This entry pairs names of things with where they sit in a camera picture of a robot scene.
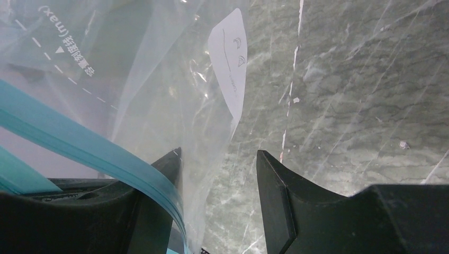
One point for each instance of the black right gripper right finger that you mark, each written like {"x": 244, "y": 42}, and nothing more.
{"x": 300, "y": 216}

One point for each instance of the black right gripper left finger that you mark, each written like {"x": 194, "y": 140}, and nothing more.
{"x": 64, "y": 215}

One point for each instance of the clear zip top bag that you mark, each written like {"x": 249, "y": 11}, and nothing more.
{"x": 148, "y": 93}

